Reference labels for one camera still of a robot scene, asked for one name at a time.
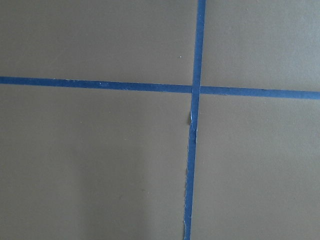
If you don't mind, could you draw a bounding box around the lower right horizontal tape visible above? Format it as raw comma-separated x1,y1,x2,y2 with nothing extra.
0,76,320,100

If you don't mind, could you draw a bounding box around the right vertical blue tape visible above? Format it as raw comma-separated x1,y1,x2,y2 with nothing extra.
183,0,207,240

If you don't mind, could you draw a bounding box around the brown paper table cover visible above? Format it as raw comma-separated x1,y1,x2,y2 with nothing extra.
0,0,320,240

